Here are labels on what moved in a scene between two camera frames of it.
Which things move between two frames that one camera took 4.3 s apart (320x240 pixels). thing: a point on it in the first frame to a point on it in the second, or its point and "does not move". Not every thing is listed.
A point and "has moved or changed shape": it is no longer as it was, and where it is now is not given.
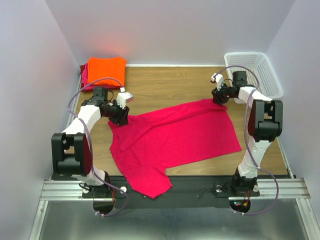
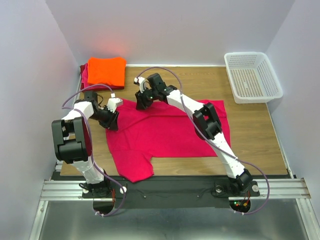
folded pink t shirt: (87, 86) does not move
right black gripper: (217, 97) to (141, 101)
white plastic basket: (260, 73) does not move
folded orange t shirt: (111, 67) does not move
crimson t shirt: (152, 141) has moved or changed shape
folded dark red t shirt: (92, 89) does not move
